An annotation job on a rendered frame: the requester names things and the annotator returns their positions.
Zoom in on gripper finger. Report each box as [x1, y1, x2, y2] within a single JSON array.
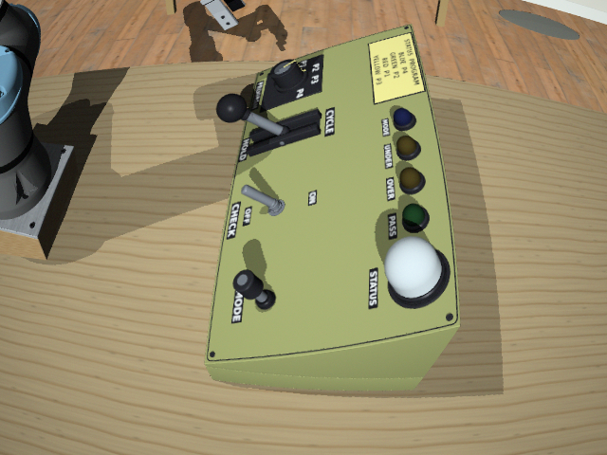
[[200, 0, 239, 30], [224, 0, 246, 11]]

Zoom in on green control console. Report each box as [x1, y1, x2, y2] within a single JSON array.
[[204, 24, 460, 391]]

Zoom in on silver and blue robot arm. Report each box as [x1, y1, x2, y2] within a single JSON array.
[[0, 0, 51, 220]]

